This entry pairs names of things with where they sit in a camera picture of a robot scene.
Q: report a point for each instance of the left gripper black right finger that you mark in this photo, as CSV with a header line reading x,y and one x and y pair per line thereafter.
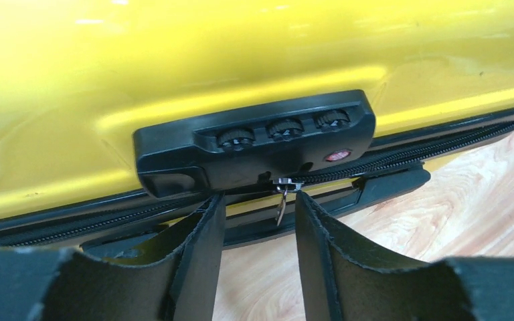
x,y
346,276

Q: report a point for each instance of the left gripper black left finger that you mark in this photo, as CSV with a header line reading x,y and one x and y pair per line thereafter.
x,y
171,276

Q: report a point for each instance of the silver zipper pull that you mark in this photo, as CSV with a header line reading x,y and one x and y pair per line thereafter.
x,y
285,186

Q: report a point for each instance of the yellow Pikachu hard-shell suitcase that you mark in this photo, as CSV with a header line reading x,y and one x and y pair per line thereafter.
x,y
120,118

